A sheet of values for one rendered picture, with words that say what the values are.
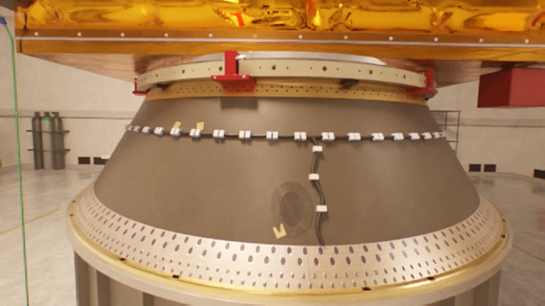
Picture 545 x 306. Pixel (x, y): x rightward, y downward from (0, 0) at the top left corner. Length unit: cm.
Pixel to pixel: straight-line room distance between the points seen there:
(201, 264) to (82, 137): 791
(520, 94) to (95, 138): 820
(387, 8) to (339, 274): 79
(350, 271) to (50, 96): 886
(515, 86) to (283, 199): 95
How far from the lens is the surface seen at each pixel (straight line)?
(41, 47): 115
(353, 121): 70
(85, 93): 828
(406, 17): 91
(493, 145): 913
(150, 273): 64
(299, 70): 67
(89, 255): 80
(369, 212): 63
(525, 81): 121
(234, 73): 68
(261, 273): 55
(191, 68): 79
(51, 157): 879
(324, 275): 56
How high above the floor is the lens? 153
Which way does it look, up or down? 4 degrees down
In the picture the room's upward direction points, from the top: 1 degrees clockwise
